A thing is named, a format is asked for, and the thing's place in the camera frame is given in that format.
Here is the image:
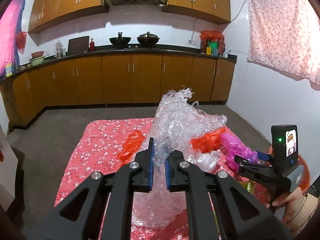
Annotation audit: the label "purple plastic bag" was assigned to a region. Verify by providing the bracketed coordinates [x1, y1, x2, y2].
[220, 132, 258, 171]

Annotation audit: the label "white plastic bag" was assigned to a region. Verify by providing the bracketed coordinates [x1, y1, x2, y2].
[192, 150, 221, 172]

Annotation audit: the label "orange plastic bag back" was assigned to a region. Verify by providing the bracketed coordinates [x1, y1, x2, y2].
[190, 126, 226, 153]

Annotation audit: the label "orange plastic bag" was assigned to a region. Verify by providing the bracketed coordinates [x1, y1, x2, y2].
[190, 126, 226, 153]
[117, 130, 145, 166]

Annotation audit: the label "clear bubble wrap sheet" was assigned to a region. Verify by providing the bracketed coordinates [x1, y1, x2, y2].
[132, 88, 227, 228]

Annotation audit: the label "olive green foil wrapper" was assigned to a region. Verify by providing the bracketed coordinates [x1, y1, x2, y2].
[238, 180, 255, 195]

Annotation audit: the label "red plastic trash basket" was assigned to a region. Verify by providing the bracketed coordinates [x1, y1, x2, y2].
[267, 146, 310, 197]

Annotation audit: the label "lower wooden kitchen cabinets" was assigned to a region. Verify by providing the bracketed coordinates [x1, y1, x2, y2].
[1, 50, 237, 128]

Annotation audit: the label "person right hand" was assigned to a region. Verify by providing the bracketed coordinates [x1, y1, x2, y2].
[272, 187, 305, 223]

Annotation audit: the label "red floral tablecloth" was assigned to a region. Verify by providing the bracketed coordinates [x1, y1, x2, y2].
[54, 117, 276, 240]

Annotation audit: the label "white box with flowers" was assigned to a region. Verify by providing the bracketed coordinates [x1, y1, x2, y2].
[0, 128, 18, 211]

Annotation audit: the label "red bag covered containers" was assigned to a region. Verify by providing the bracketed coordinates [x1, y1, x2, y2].
[200, 30, 225, 57]

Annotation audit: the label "pink floral hanging cloth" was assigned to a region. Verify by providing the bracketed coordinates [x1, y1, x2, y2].
[247, 0, 319, 85]

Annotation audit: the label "black wok with lid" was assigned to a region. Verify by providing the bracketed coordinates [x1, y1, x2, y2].
[137, 31, 159, 48]

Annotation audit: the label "glass jar on counter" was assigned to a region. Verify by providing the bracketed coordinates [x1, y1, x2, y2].
[54, 40, 66, 59]

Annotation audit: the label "stacked basins on counter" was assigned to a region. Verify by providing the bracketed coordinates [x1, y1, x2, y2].
[29, 51, 45, 67]

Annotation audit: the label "red bottle on counter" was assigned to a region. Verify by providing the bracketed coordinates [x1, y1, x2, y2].
[89, 38, 95, 51]

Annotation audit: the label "dark cutting board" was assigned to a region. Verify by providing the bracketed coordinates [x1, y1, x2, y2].
[67, 36, 89, 55]

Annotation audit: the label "black wok left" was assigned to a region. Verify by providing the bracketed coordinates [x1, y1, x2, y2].
[109, 32, 131, 49]

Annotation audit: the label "hanging red plastic bag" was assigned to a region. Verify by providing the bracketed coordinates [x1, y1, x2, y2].
[15, 31, 27, 54]

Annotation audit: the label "pink curtain at window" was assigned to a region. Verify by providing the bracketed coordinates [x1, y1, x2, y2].
[1, 0, 25, 77]

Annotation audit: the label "camera box with screen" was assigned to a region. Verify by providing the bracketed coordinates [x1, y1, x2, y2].
[271, 125, 298, 169]

